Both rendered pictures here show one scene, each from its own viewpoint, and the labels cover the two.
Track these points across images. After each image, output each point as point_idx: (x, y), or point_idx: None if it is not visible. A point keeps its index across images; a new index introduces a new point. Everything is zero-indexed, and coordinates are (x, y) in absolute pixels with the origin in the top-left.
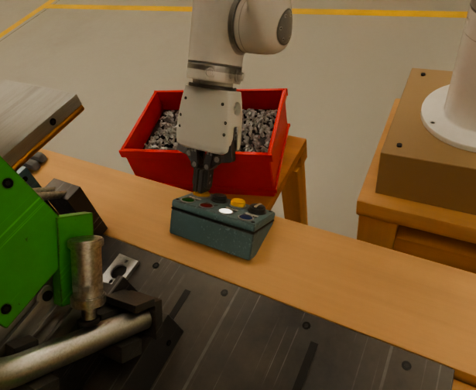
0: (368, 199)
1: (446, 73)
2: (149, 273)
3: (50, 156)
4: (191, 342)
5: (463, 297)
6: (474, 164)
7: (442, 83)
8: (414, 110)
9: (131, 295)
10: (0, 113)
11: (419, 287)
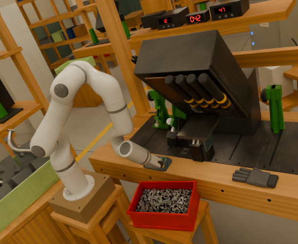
0: (118, 186)
1: (72, 207)
2: (177, 152)
3: (232, 183)
4: (165, 144)
5: (113, 157)
6: (92, 173)
7: (77, 203)
8: (92, 190)
9: (171, 134)
10: (197, 128)
11: (119, 158)
